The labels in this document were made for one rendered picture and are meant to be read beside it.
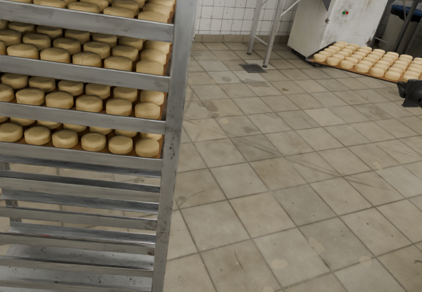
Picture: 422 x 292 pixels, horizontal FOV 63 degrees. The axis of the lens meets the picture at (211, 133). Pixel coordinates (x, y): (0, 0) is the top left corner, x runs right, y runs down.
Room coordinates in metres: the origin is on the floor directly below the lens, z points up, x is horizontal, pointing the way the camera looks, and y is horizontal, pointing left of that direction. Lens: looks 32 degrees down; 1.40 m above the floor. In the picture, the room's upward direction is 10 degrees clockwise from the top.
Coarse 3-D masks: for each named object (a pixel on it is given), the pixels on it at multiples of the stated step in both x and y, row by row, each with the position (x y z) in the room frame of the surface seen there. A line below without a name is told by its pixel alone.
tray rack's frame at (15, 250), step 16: (32, 256) 0.83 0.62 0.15; (48, 256) 0.85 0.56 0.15; (64, 256) 0.86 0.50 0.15; (80, 256) 0.87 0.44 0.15; (96, 256) 0.88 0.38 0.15; (112, 256) 0.90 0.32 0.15; (128, 256) 0.91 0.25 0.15; (144, 256) 0.92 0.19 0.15; (0, 272) 0.75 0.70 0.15; (16, 272) 0.76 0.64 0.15; (32, 272) 0.77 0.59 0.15; (48, 272) 0.78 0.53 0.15; (64, 272) 0.79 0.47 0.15; (80, 272) 0.80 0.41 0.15; (0, 288) 0.69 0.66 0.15; (16, 288) 0.70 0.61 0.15
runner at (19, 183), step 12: (0, 180) 0.51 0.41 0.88; (12, 180) 0.51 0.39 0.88; (24, 180) 0.51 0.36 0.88; (36, 180) 0.52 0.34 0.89; (60, 192) 0.52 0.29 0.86; (72, 192) 0.52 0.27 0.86; (84, 192) 0.53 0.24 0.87; (96, 192) 0.53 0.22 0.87; (108, 192) 0.53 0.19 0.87; (120, 192) 0.53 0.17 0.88; (132, 192) 0.54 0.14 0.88; (144, 192) 0.54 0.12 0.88; (156, 192) 0.54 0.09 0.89
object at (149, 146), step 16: (0, 128) 0.56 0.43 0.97; (16, 128) 0.57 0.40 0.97; (32, 128) 0.58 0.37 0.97; (48, 128) 0.59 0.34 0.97; (64, 128) 0.62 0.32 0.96; (80, 128) 0.62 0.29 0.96; (96, 128) 0.62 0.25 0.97; (48, 144) 0.56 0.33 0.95; (64, 144) 0.55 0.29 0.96; (80, 144) 0.58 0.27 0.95; (96, 144) 0.56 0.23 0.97; (112, 144) 0.57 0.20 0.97; (128, 144) 0.58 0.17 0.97; (144, 144) 0.59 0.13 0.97; (160, 144) 0.63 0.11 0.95
